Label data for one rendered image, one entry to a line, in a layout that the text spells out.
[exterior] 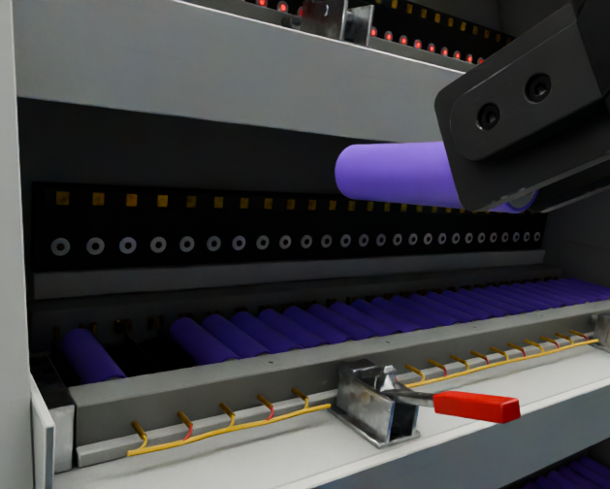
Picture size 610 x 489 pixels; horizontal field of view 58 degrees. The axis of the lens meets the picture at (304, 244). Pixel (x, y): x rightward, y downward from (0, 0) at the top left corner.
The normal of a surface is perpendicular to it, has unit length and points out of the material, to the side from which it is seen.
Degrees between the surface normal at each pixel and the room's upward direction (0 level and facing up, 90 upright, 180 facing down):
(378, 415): 90
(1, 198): 90
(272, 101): 111
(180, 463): 21
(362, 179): 105
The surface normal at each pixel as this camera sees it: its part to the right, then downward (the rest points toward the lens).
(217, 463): 0.11, -0.97
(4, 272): 0.58, -0.15
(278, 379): 0.58, 0.22
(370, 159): -0.72, -0.38
